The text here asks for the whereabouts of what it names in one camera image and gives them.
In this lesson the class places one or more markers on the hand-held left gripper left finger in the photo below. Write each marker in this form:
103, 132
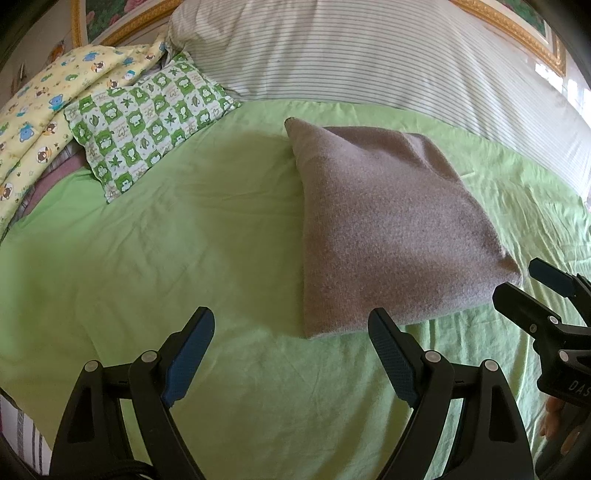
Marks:
184, 364

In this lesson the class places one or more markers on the light green bed sheet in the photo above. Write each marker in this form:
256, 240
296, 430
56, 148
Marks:
161, 240

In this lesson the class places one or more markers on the green checked leaf-print pillow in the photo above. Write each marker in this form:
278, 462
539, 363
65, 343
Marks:
138, 124

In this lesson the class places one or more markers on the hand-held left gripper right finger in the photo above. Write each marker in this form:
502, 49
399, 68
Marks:
392, 364

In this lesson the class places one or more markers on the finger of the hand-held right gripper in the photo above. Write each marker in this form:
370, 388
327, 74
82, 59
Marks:
558, 279
521, 307

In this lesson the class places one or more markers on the mauve cloth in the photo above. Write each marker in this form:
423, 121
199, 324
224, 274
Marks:
60, 170

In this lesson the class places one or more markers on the person's right hand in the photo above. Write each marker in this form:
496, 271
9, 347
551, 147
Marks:
554, 417

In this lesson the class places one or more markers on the white striped bolster pillow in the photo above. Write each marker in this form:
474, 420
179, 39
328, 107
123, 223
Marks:
369, 60

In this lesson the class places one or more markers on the white and purple striped cloth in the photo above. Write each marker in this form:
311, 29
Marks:
21, 434

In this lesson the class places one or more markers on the yellow cartoon-print blanket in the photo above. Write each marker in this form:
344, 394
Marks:
41, 101

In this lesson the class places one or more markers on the grey-beige knit sweater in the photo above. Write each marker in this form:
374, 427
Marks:
378, 221

